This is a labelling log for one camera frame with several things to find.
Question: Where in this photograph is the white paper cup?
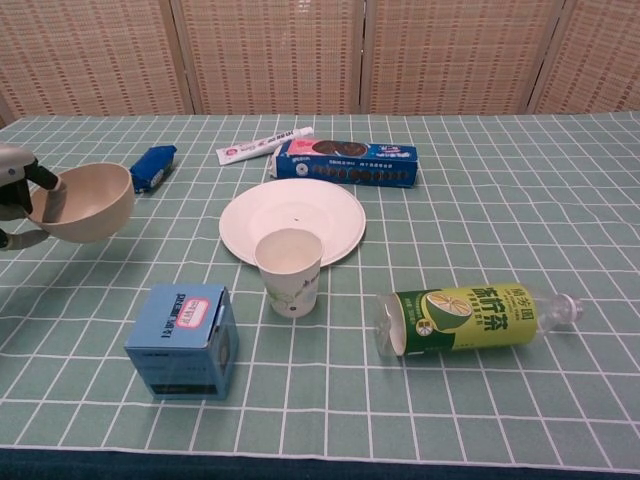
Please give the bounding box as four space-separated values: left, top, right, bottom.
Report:
253 229 323 319

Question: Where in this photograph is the blue cookie box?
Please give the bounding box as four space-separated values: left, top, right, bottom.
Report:
268 138 420 191

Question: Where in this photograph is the blue snack packet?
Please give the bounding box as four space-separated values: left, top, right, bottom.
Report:
129 144 179 195

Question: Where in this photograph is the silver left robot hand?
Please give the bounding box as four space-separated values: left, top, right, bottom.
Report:
0 144 69 251

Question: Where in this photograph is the light blue cardboard box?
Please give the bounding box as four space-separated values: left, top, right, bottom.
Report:
123 283 240 401

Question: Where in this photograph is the white toothpaste tube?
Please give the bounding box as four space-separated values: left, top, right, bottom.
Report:
215 125 316 166

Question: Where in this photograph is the green label tea bottle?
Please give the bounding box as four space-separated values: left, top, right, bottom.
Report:
374 283 584 359

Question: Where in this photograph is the bamboo folding screen panel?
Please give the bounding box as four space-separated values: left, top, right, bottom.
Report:
0 0 199 126
169 0 369 117
357 0 569 117
527 0 640 117

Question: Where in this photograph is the white paper plate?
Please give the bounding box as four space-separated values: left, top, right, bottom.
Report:
218 179 368 269

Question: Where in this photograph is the green checked tablecloth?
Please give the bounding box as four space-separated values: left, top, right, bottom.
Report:
0 113 640 480

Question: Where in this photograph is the beige bowl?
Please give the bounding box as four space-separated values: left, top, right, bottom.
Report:
27 163 136 245

